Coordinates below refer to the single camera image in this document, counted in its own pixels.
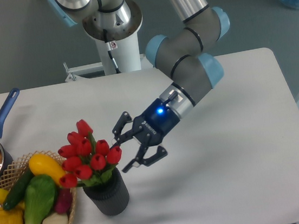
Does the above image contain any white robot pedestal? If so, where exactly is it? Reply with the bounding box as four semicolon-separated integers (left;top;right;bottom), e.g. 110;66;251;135
63;0;144;81

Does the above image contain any yellow squash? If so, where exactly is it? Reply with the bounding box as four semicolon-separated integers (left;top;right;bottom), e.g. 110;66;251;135
28;153;66;187

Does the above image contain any green cucumber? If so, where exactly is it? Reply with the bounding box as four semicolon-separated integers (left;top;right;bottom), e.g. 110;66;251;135
3;168;34;211

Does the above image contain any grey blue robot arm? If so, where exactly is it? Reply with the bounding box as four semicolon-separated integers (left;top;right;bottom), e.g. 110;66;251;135
47;0;230;172

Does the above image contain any green lettuce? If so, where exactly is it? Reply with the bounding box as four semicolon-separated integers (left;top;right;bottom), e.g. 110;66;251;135
24;174;57;224

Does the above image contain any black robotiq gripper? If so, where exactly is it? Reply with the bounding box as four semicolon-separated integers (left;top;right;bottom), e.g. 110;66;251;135
111;98;180;173

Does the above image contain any red tulip bouquet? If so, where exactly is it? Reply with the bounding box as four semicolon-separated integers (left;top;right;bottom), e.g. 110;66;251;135
58;119;122;188

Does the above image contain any dark grey ribbed vase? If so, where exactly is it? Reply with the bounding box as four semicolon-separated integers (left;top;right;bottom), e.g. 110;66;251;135
83;168;129;216

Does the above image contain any black pedestal cable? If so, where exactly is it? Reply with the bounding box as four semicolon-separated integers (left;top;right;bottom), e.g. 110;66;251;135
102;28;122;75

